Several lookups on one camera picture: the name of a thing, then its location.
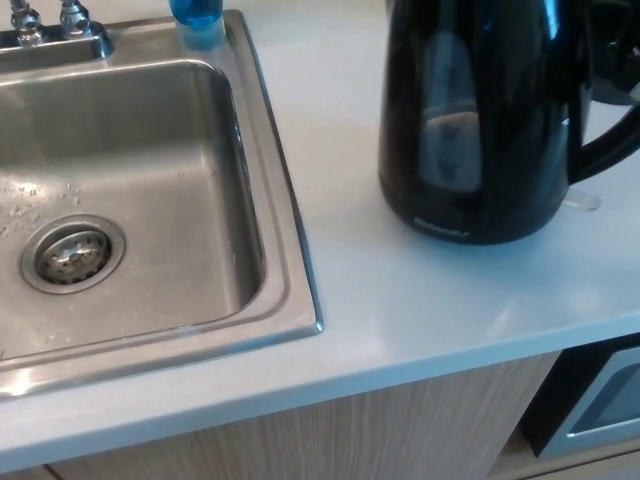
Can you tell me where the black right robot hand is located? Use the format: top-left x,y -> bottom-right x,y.
591,0 -> 640,106

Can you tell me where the black electric kettle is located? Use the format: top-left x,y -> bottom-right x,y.
377,0 -> 640,246

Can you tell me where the silver and black microwave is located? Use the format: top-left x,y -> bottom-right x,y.
514,339 -> 640,461

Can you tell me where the blue dish soap bottle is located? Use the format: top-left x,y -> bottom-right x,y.
167,0 -> 226,51

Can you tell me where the stainless steel sink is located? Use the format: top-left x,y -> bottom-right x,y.
0,8 -> 325,401

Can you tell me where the light wood kitchen cabinet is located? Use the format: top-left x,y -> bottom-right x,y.
42,349 -> 640,480

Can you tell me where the chrome faucet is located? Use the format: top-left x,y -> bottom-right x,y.
0,0 -> 115,60

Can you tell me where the metal sink drain strainer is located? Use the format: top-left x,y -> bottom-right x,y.
20,213 -> 127,295

